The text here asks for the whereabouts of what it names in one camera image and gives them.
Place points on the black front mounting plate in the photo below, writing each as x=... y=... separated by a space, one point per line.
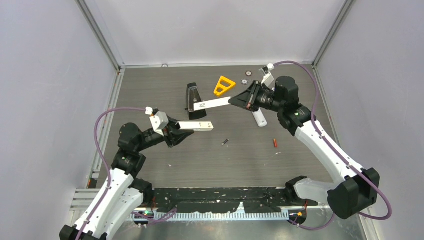
x=223 y=200

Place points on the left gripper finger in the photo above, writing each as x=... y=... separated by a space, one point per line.
x=173 y=122
x=178 y=136

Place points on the white box sleeve cover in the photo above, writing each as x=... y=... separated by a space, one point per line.
x=209 y=104

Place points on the long white box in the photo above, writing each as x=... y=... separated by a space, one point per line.
x=196 y=126

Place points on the white remote control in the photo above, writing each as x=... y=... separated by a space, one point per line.
x=260 y=118

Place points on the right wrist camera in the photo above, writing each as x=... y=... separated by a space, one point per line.
x=267 y=76

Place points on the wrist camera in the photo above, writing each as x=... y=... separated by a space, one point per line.
x=267 y=76
x=158 y=119

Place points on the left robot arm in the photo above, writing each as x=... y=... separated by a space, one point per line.
x=123 y=191

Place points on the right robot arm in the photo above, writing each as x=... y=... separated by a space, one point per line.
x=353 y=188

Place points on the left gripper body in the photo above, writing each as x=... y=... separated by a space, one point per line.
x=166 y=135

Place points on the black metronome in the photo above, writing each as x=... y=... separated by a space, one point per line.
x=193 y=97

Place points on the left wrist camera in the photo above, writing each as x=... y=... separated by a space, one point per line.
x=158 y=119

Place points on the yellow triangle bracket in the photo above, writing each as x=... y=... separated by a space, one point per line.
x=223 y=85

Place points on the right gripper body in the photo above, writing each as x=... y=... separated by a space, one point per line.
x=258 y=93

